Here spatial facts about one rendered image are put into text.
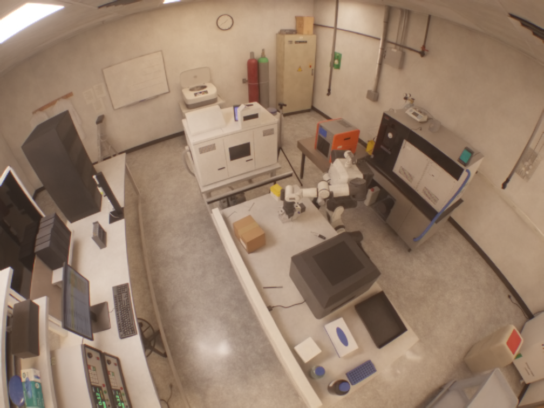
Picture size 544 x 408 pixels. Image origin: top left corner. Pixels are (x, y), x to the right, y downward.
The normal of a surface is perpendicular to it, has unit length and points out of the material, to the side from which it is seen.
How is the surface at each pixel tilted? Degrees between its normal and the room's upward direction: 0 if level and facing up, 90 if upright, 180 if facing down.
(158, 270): 0
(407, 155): 90
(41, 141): 90
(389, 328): 0
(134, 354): 0
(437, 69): 90
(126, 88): 90
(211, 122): 40
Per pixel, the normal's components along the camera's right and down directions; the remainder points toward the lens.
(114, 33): 0.44, 0.65
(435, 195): -0.89, 0.32
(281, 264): 0.00, -0.69
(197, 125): 0.29, -0.11
